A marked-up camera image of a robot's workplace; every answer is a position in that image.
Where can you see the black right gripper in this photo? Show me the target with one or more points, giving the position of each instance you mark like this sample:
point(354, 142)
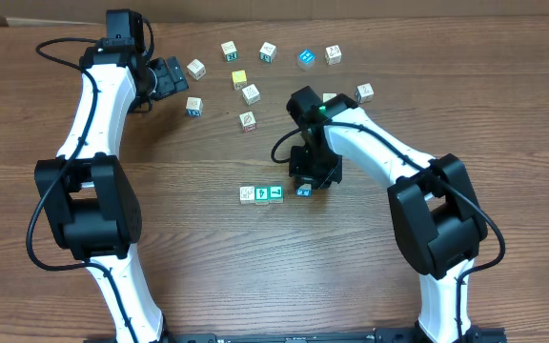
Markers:
point(314, 172)

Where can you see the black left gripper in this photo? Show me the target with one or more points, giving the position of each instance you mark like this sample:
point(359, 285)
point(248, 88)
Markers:
point(170, 77)

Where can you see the cream umbrella block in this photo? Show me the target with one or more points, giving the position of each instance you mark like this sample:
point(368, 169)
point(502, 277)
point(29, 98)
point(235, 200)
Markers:
point(364, 93)
point(304, 190)

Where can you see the mint green top block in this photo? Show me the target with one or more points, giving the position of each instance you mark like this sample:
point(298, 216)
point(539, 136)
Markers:
point(276, 194)

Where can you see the green top wooden block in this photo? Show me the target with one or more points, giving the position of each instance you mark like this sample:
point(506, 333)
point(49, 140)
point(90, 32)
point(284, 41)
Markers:
point(261, 195)

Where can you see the cream turtle wooden block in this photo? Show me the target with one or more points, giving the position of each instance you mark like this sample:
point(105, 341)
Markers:
point(328, 96)

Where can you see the green R wooden block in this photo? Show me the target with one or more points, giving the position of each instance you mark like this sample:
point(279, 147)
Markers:
point(247, 194)

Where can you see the cream block red letter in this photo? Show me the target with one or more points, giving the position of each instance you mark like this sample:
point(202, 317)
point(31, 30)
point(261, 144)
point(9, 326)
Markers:
point(247, 121)

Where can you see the yellow S wooden block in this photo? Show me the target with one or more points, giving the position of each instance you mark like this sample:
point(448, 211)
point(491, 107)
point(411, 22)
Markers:
point(251, 94)

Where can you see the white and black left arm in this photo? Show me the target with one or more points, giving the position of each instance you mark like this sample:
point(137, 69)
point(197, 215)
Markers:
point(91, 206)

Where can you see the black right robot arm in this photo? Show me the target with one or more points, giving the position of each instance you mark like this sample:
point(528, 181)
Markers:
point(432, 202)

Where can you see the small cream block far left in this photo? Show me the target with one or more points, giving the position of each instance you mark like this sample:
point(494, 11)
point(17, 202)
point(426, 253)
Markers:
point(196, 69)

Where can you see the blue letter cream block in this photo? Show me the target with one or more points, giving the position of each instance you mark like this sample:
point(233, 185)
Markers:
point(194, 106)

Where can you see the green H wooden block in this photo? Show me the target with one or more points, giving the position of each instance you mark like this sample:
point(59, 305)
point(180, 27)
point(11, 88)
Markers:
point(229, 50)

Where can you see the yellow top wooden block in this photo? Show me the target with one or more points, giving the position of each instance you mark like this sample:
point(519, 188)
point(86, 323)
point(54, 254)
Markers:
point(239, 79)

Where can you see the blue top wooden block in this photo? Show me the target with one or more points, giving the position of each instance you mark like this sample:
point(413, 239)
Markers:
point(306, 60)

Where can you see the cream block with drawing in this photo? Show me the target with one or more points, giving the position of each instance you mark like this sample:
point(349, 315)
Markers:
point(333, 55)

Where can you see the teal letter wooden block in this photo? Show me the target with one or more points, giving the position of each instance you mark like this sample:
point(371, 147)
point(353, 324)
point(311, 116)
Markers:
point(267, 52)

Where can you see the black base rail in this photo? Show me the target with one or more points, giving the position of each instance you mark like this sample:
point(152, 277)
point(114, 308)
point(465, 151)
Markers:
point(390, 335)

